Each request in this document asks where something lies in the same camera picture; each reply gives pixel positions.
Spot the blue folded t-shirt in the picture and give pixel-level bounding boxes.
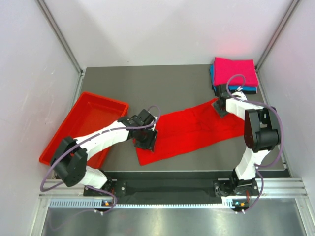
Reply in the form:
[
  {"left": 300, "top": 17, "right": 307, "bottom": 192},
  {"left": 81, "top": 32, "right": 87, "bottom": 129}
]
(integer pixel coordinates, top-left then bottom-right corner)
[{"left": 209, "top": 64, "right": 257, "bottom": 94}]

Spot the black folded t-shirt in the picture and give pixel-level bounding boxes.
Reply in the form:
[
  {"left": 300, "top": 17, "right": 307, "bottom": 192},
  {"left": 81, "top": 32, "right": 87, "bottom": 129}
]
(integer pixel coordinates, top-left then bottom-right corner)
[{"left": 212, "top": 84, "right": 257, "bottom": 96}]

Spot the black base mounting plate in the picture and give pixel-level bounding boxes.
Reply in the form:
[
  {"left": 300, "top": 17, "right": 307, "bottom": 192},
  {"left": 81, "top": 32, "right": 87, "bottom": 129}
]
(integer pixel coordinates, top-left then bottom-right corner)
[{"left": 83, "top": 171, "right": 259, "bottom": 198}]

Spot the red t-shirt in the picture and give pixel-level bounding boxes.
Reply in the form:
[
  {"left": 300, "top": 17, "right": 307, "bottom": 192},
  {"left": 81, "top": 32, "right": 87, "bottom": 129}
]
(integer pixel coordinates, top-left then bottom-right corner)
[{"left": 136, "top": 99, "right": 244, "bottom": 166}]

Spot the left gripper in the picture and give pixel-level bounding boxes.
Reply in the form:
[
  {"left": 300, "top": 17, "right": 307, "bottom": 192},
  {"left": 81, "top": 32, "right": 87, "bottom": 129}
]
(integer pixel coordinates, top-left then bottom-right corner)
[{"left": 134, "top": 126, "right": 158, "bottom": 152}]

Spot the left aluminium frame post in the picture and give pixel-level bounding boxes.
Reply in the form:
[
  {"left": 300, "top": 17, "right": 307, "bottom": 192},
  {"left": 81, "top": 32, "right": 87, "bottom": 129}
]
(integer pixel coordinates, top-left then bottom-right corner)
[{"left": 34, "top": 0, "right": 86, "bottom": 74}]

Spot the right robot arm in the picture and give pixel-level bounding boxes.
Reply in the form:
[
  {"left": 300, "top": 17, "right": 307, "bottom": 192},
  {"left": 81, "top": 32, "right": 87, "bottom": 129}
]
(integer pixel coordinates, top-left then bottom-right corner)
[{"left": 213, "top": 85, "right": 281, "bottom": 197}]

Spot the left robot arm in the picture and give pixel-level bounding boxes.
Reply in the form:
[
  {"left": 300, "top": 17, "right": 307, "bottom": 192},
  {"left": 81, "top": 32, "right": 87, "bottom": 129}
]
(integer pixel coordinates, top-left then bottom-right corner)
[{"left": 51, "top": 109, "right": 160, "bottom": 195}]

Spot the pink folded t-shirt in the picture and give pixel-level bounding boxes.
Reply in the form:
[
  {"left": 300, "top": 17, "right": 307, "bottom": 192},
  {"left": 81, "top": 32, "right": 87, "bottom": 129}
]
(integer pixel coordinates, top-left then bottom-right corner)
[{"left": 213, "top": 57, "right": 258, "bottom": 87}]

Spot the aluminium front rail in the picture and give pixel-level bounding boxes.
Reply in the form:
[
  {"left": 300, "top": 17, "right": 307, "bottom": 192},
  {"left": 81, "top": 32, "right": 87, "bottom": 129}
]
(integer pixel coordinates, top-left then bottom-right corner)
[{"left": 40, "top": 178, "right": 308, "bottom": 210}]

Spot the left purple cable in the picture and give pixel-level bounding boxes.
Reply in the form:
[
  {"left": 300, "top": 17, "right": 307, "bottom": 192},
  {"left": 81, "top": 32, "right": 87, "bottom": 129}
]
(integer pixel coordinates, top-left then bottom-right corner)
[{"left": 40, "top": 105, "right": 162, "bottom": 227}]

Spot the aluminium frame post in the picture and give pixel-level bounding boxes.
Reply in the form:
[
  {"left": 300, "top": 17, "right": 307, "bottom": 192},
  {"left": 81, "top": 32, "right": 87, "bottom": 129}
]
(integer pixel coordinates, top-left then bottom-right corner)
[
  {"left": 34, "top": 0, "right": 86, "bottom": 74},
  {"left": 254, "top": 0, "right": 302, "bottom": 71}
]

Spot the red plastic bin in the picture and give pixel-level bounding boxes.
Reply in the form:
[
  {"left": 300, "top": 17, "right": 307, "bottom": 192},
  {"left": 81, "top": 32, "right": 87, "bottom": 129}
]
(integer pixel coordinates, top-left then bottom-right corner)
[{"left": 39, "top": 92, "right": 129, "bottom": 166}]

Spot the purple cable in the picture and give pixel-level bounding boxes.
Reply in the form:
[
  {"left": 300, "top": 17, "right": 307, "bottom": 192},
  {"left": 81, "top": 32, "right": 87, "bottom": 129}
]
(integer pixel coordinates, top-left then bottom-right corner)
[
  {"left": 40, "top": 105, "right": 162, "bottom": 227},
  {"left": 214, "top": 74, "right": 285, "bottom": 214}
]

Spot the right aluminium frame post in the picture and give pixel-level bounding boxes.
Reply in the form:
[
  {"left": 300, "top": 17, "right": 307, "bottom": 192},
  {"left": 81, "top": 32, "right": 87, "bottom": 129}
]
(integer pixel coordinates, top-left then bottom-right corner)
[{"left": 254, "top": 0, "right": 302, "bottom": 71}]

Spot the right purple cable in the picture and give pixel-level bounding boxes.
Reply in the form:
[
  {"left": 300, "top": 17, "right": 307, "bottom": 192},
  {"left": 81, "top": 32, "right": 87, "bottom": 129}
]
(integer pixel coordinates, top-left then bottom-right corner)
[{"left": 214, "top": 74, "right": 285, "bottom": 214}]

